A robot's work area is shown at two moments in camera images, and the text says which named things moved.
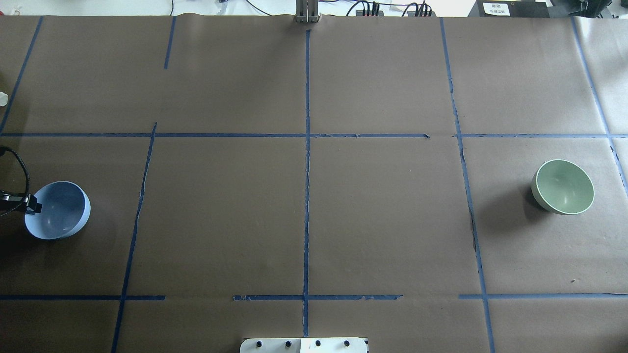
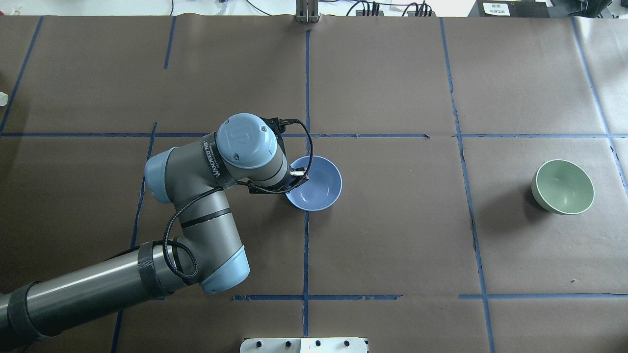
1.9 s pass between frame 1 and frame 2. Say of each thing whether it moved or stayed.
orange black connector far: stayed
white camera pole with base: stayed
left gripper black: moved
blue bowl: moved
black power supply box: stayed
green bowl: stayed
